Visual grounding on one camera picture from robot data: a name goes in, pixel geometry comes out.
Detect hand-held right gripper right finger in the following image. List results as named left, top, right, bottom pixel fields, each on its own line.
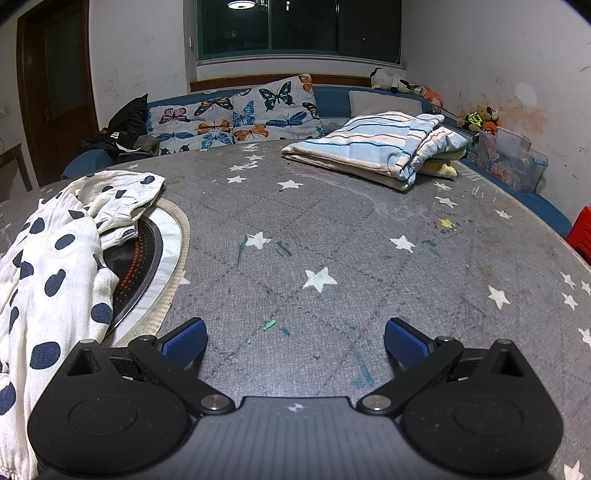
left=356, top=318, right=527, bottom=416

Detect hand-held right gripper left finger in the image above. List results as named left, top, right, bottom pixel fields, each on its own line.
left=65, top=318, right=236, bottom=416

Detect white polka dot garment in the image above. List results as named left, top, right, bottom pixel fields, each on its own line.
left=0, top=169, right=166, bottom=478

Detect black round cooktop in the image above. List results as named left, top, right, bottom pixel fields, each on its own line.
left=102, top=215, right=164, bottom=326

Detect white round cooktop surround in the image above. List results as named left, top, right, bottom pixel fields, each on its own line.
left=108, top=198, right=192, bottom=349

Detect grey star-print tablecloth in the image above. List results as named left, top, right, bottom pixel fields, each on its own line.
left=0, top=141, right=591, bottom=480

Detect yellow folded cloth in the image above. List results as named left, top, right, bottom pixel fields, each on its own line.
left=418, top=148, right=467, bottom=178

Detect grey folded cloth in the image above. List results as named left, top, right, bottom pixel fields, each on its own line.
left=131, top=135, right=160, bottom=157

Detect striped folded blanket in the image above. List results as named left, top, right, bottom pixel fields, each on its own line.
left=281, top=111, right=472, bottom=191

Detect red plastic stool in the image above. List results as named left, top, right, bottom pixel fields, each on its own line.
left=566, top=206, right=591, bottom=266

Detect clear plastic storage box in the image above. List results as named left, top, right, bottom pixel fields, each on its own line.
left=475, top=127, right=550, bottom=193

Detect long butterfly print pillow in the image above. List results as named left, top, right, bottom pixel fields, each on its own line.
left=147, top=95, right=236, bottom=156

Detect black jacket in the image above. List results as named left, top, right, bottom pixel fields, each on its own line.
left=78, top=93, right=160, bottom=162

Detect small teddy bear plush toys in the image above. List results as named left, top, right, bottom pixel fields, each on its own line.
left=457, top=105, right=502, bottom=134

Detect plain pale cushion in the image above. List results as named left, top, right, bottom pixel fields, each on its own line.
left=348, top=90, right=423, bottom=118

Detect colourful plush toy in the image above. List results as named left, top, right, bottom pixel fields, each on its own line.
left=418, top=85, right=444, bottom=114

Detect square butterfly print pillow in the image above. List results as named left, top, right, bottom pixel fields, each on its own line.
left=231, top=74, right=322, bottom=145

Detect wooden side table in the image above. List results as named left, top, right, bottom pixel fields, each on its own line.
left=0, top=143, right=33, bottom=192

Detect blue sofa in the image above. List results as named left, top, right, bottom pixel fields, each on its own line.
left=62, top=84, right=573, bottom=240

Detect black and white plush toy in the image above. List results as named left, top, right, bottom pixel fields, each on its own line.
left=370, top=68, right=423, bottom=95

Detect brown wooden door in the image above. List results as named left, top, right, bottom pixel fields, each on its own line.
left=16, top=0, right=100, bottom=148

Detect green-framed window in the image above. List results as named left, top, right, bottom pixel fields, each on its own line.
left=196, top=0, right=407, bottom=63

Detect brown wooden wall rail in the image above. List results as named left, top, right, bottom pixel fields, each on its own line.
left=189, top=74, right=375, bottom=93

